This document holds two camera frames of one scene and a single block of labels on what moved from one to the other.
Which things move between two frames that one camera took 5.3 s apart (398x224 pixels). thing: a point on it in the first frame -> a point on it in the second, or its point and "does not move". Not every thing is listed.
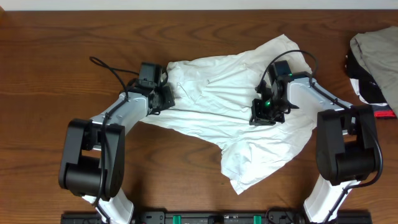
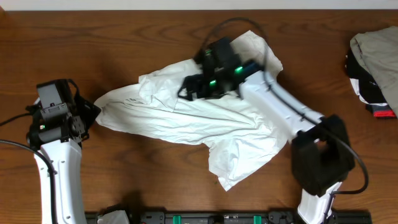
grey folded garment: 377,51 does not move
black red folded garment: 367,88 does not move
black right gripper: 259,119 -> 200,92
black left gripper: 168,98 -> 84,111
